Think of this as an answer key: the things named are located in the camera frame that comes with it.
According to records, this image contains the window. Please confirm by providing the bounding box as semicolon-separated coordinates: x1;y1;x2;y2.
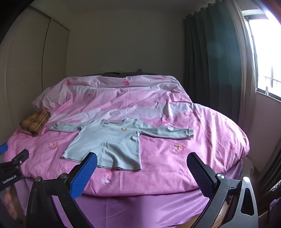
241;9;281;97

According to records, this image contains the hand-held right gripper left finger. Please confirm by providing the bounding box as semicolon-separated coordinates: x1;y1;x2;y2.
26;152;98;228

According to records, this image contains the pink floral duvet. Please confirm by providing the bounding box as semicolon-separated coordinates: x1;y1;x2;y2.
5;75;250;197

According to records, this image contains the brown plaid folded cloth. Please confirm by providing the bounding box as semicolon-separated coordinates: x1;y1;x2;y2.
19;110;51;136

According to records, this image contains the light blue long-sleeve shirt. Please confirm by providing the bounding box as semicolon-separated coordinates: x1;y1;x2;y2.
48;118;194;171

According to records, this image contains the dark headboard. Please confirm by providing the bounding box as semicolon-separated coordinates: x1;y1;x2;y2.
82;69;159;78

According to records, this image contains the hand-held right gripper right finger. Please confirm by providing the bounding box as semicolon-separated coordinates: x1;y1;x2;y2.
187;152;258;228

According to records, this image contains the beige sheer curtain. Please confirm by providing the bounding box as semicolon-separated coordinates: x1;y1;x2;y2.
226;0;258;142

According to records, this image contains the purple bed sheet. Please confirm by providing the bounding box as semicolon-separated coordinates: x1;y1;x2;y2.
22;160;244;228

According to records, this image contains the dark green curtain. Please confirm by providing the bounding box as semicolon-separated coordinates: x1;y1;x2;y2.
183;0;249;130

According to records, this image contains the pink pillow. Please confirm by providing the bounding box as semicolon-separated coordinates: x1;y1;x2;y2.
32;86;73;110

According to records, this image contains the white sliding wardrobe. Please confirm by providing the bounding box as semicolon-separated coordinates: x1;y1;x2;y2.
0;5;70;150

